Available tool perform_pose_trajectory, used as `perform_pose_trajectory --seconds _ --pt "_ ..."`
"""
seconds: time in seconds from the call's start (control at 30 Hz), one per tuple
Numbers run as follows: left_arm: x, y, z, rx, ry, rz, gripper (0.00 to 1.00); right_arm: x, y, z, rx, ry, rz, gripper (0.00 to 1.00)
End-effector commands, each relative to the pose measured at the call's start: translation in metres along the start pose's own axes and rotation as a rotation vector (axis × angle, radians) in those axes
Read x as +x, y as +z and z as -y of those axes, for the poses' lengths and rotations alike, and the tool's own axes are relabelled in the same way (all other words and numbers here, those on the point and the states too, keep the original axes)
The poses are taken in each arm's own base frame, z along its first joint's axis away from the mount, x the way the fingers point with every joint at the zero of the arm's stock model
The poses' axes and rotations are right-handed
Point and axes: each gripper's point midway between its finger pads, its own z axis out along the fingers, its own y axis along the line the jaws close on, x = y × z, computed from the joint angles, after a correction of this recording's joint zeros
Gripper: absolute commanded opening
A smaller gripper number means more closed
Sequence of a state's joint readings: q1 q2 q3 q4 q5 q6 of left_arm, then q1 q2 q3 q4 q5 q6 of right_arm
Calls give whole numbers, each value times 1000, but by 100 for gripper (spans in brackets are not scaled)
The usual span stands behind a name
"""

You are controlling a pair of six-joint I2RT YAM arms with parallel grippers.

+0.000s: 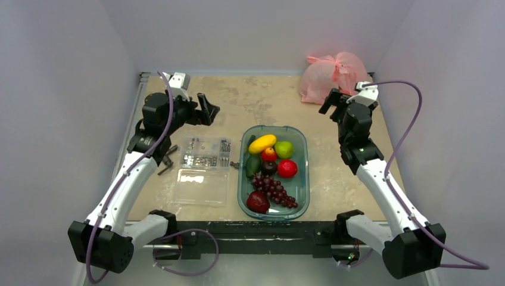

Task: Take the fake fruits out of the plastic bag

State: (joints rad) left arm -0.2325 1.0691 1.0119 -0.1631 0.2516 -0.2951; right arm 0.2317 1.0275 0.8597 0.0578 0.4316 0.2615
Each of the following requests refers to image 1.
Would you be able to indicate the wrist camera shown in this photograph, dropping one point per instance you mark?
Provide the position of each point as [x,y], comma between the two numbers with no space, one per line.
[367,94]
[179,84]

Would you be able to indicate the yellow fake mango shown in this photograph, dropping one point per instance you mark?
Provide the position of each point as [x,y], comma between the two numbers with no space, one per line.
[262,143]

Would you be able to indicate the green fake apple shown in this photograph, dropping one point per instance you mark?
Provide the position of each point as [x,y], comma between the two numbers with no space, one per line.
[284,149]

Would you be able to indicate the teal plastic bin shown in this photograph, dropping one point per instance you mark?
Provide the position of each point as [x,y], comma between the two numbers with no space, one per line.
[273,176]

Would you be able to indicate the clear plastic screw box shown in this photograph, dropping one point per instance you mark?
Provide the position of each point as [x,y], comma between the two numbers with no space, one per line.
[203,173]

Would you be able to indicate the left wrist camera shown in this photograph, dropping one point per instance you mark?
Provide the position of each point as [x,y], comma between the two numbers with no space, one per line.
[179,84]

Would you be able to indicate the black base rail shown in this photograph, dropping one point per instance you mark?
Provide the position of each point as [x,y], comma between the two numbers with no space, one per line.
[316,239]

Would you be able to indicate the dark red fake apple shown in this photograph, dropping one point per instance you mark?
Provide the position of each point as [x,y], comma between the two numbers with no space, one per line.
[258,202]

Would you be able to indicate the small red yellow fruit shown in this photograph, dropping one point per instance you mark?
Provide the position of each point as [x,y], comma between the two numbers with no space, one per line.
[269,154]

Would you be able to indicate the pink plastic bag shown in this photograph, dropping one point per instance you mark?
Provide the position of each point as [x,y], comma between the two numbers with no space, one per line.
[341,71]

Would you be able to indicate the dark purple fake plum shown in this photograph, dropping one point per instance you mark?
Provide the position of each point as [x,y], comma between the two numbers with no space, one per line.
[269,168]

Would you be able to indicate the purple fake grape bunch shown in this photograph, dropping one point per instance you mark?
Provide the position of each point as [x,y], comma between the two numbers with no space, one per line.
[274,191]

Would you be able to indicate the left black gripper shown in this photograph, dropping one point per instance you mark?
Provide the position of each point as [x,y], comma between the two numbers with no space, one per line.
[198,117]

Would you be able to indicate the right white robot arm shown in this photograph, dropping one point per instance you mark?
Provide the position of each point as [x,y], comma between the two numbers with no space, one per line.
[406,245]

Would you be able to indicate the black allen key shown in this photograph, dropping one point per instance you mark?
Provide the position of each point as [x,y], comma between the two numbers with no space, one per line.
[166,159]

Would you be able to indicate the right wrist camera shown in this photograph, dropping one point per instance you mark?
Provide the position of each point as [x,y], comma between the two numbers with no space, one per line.
[367,94]

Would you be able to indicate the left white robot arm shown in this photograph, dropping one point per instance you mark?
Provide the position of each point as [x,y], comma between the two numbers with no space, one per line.
[104,240]

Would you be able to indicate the green fake avocado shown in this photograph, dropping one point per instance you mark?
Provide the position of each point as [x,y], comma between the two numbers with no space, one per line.
[252,165]

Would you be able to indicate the red fake tomato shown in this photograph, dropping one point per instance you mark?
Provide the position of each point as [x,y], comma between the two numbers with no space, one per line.
[287,168]

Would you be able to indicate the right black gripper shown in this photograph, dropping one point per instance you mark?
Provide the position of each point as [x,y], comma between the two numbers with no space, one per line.
[335,104]

